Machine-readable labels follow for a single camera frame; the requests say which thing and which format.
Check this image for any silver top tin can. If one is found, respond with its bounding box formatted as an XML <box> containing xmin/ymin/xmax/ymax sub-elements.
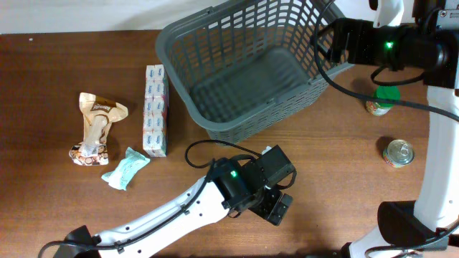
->
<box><xmin>382</xmin><ymin>139</ymin><xmax>415</xmax><ymax>168</ymax></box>

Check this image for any grey plastic shopping basket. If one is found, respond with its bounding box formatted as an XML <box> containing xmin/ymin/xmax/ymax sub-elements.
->
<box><xmin>155</xmin><ymin>0</ymin><xmax>349</xmax><ymax>143</ymax></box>

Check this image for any green lid glass jar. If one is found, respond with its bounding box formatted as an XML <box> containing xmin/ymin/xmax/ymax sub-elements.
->
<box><xmin>365</xmin><ymin>85</ymin><xmax>401</xmax><ymax>117</ymax></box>

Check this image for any beige brown snack bag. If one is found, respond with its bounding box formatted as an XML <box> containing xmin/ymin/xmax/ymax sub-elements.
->
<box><xmin>69</xmin><ymin>92</ymin><xmax>128</xmax><ymax>166</ymax></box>

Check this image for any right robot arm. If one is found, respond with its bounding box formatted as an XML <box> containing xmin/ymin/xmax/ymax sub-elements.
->
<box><xmin>312</xmin><ymin>1</ymin><xmax>458</xmax><ymax>257</ymax></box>

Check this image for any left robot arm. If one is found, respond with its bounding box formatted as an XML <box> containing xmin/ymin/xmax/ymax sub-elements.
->
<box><xmin>55</xmin><ymin>146</ymin><xmax>297</xmax><ymax>257</ymax></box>

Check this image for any tissue pack multipack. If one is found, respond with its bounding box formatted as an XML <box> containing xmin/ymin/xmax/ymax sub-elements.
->
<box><xmin>143</xmin><ymin>64</ymin><xmax>169</xmax><ymax>158</ymax></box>

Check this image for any mint green wrapped packet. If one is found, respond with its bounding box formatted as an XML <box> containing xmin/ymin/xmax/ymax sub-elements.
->
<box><xmin>101</xmin><ymin>147</ymin><xmax>150</xmax><ymax>191</ymax></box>

